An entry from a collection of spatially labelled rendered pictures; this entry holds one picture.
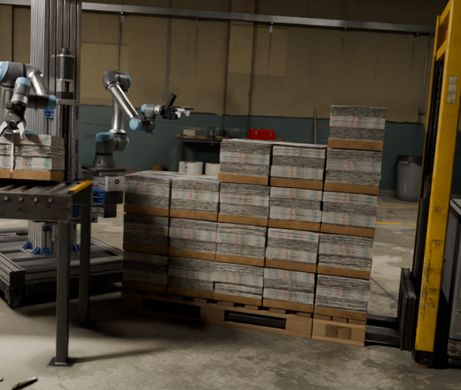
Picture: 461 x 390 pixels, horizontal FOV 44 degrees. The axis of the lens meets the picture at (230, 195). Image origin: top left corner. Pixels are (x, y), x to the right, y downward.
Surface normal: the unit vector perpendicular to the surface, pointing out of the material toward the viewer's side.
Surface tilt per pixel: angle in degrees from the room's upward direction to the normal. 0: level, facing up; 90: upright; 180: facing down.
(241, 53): 90
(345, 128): 90
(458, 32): 90
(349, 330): 90
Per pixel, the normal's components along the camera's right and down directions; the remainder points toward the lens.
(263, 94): 0.05, 0.13
